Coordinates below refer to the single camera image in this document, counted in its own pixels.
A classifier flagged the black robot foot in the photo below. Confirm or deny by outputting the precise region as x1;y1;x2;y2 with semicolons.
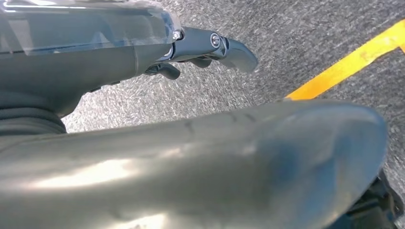
329;170;405;229

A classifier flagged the yellow floor tape square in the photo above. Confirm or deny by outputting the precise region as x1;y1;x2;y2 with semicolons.
285;18;405;101

